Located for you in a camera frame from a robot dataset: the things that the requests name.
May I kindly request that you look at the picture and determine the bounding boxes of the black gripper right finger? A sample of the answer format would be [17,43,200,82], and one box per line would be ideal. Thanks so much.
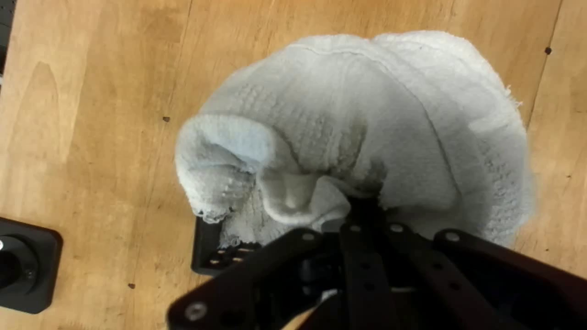
[365,201,587,330]

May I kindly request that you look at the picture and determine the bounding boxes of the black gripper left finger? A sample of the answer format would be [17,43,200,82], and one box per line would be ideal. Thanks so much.
[165,199,371,330]

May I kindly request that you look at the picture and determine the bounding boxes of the black perforated basket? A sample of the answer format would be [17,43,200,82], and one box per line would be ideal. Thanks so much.
[189,215,264,278]

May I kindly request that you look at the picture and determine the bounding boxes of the white towel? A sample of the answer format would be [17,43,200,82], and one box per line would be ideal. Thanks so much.
[173,30,536,250]

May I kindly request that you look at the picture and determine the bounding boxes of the black pole with base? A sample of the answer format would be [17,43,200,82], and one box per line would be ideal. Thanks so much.
[0,215,65,316]

